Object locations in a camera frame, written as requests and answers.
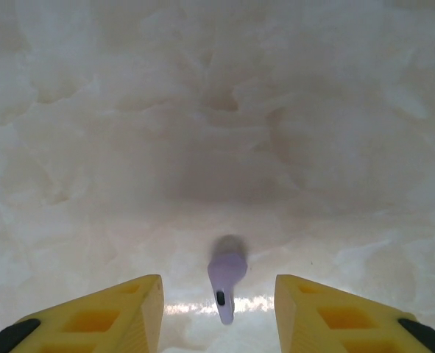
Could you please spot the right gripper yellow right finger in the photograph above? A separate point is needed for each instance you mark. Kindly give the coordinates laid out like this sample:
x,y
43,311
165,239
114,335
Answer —
x,y
287,312

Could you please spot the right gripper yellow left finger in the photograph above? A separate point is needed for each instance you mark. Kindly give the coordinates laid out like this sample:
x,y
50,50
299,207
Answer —
x,y
147,312

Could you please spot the purple earbud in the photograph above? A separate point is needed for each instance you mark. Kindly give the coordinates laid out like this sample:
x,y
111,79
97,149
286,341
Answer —
x,y
226,272

